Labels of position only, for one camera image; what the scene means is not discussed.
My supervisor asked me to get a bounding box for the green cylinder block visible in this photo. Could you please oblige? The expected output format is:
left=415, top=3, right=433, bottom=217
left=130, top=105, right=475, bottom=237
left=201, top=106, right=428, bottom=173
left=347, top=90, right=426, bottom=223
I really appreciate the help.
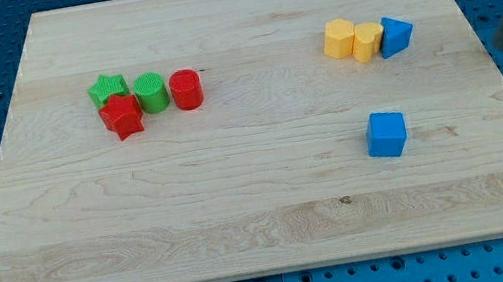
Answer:
left=133, top=72, right=170, bottom=114

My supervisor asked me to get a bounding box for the yellow heart block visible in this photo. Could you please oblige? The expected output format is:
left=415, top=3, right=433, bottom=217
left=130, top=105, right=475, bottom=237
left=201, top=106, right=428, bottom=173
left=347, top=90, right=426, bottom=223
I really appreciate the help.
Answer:
left=352, top=22, right=384, bottom=63

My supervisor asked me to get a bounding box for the blue triangle block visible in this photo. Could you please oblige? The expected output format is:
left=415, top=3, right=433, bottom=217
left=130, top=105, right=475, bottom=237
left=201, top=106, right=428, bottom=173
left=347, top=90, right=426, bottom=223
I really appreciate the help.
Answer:
left=380, top=17, right=414, bottom=59

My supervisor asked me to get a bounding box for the red cylinder block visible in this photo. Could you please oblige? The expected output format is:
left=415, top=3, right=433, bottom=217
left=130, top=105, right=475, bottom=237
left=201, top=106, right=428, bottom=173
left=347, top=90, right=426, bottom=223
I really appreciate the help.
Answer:
left=168, top=69, right=204, bottom=111

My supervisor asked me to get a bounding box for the blue cube block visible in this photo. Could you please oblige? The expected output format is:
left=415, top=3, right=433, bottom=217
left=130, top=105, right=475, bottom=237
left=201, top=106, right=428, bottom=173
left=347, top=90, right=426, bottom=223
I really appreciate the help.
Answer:
left=366, top=112, right=408, bottom=157

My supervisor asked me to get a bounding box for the yellow hexagon block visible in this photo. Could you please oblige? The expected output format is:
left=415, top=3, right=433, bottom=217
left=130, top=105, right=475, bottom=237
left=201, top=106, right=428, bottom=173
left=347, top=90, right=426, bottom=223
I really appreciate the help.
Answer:
left=323, top=18, right=355, bottom=60

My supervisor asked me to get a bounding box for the green star block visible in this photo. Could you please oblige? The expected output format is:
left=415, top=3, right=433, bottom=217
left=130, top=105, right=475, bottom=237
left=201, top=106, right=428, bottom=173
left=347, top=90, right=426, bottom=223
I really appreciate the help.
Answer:
left=87, top=74, right=129, bottom=110

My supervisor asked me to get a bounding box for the light wooden board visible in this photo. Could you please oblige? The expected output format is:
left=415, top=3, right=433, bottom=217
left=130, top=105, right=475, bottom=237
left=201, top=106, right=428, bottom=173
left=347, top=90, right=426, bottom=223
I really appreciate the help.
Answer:
left=0, top=0, right=503, bottom=282

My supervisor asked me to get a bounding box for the red star block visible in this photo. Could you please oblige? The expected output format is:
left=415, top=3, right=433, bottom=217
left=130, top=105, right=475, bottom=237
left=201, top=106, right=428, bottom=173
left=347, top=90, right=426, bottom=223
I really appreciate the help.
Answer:
left=98, top=94, right=144, bottom=140

